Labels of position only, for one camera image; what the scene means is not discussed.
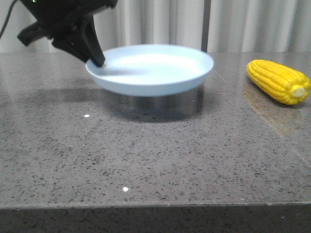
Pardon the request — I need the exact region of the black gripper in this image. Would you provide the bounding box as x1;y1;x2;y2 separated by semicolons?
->
17;0;117;67

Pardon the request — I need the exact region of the light blue plate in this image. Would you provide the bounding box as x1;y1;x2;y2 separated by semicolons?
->
86;44;214;97

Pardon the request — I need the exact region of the yellow corn cob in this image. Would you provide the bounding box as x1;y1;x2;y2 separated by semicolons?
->
246;60;311;105

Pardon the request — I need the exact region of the grey pleated curtain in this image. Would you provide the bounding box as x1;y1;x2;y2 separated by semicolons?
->
0;0;311;53

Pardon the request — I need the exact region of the black cable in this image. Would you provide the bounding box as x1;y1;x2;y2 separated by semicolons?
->
0;0;19;39

